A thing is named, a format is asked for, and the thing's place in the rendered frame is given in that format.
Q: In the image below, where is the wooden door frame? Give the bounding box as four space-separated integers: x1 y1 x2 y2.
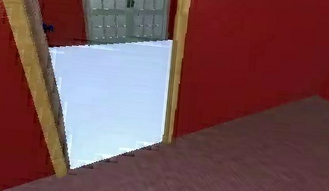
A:
0 0 192 190

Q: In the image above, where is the small blue object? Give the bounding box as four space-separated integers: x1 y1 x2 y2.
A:
41 21 56 35

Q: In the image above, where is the grey panelled double door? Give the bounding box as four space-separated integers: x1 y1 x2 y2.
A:
74 0 172 50

